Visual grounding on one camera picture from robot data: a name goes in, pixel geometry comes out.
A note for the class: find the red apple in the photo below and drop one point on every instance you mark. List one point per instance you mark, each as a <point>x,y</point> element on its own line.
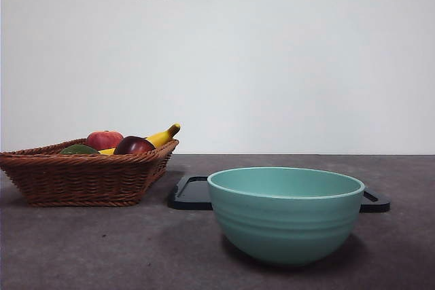
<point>102,139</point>

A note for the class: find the dark green tray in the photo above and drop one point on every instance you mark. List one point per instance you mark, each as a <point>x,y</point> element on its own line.
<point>190,198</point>

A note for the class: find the dark red plum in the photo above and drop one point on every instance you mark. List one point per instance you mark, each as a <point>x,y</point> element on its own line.
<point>134,145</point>

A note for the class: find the green avocado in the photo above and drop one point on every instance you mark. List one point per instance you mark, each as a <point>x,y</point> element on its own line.
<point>78,149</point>

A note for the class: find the brown wicker basket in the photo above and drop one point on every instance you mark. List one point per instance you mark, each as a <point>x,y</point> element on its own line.
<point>85,181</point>

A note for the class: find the teal bowl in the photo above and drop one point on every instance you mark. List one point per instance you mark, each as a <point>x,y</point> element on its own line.
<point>285,222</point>

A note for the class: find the yellow banana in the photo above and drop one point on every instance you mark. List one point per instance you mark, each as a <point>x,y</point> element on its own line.
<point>163,137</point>

